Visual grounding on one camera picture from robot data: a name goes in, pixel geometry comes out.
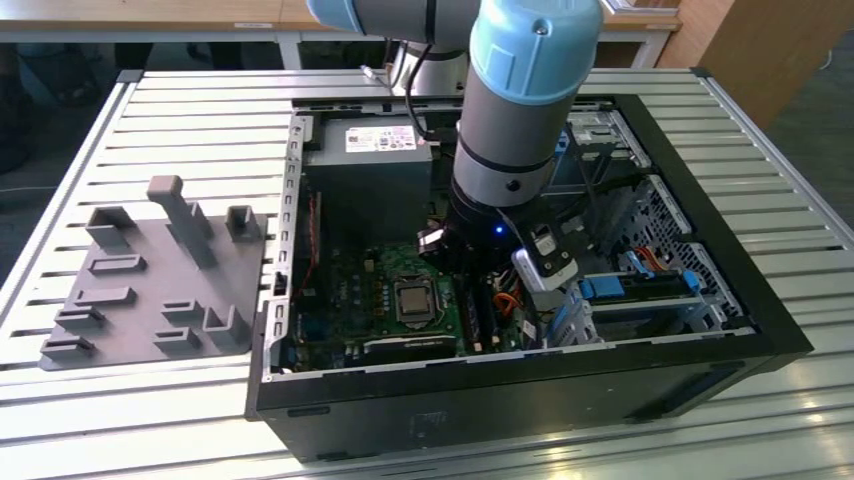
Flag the green motherboard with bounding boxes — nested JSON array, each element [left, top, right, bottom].
[[290, 238, 536, 372]]

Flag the dark RAM stick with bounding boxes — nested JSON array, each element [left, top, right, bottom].
[[461, 283, 486, 354]]

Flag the round grey speaker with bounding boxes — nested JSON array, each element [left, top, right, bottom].
[[530, 288, 566, 324]]

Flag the metal disk bay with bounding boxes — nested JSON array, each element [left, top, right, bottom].
[[545, 272, 732, 349]]

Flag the black cable bundle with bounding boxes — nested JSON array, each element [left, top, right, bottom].
[[565, 174, 636, 231]]

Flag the black open PC case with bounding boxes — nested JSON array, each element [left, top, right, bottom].
[[242, 92, 816, 464]]

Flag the thin red wire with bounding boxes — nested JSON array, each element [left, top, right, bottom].
[[297, 188, 322, 299]]

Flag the metal CPU socket cover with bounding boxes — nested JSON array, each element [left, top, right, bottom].
[[390, 273, 442, 329]]

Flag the red and orange wires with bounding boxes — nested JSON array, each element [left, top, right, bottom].
[[632, 245, 672, 274]]

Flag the metal drive cage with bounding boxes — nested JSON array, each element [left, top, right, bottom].
[[550, 105, 655, 204]]

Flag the grey plastic parts rack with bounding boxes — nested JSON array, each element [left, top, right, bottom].
[[38, 174, 272, 372]]

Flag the wooden desk, white frame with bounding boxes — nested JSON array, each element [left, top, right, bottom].
[[0, 0, 683, 70]]

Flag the wooden cabinet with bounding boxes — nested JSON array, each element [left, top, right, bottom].
[[656, 0, 854, 132]]

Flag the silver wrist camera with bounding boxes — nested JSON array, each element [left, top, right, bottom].
[[510, 223, 580, 293]]

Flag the silver CPU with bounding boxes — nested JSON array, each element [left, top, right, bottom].
[[398, 288, 434, 314]]

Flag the grey power supply unit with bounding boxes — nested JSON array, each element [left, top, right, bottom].
[[302, 117, 461, 247]]

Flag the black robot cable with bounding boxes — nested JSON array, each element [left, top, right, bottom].
[[358, 42, 441, 149]]

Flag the hard disk in blue carrier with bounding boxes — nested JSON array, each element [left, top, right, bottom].
[[573, 271, 700, 304]]

